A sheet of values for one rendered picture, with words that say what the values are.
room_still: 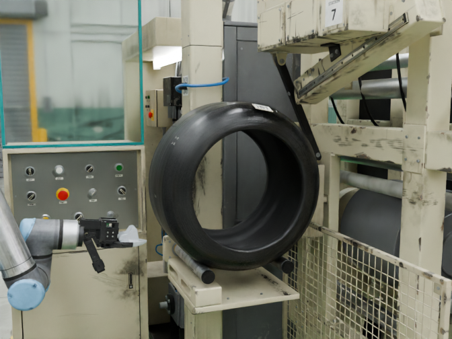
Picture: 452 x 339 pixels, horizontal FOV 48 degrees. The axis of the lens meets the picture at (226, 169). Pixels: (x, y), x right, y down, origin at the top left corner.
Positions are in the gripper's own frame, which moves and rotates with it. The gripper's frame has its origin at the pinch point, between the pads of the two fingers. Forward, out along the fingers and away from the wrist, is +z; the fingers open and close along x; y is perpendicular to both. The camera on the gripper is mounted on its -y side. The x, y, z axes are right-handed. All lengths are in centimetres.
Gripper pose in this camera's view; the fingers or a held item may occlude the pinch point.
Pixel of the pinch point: (142, 243)
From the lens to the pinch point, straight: 163.9
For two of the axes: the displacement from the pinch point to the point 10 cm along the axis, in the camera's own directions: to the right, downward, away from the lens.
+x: -3.5, -1.2, 9.3
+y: 1.2, -9.9, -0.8
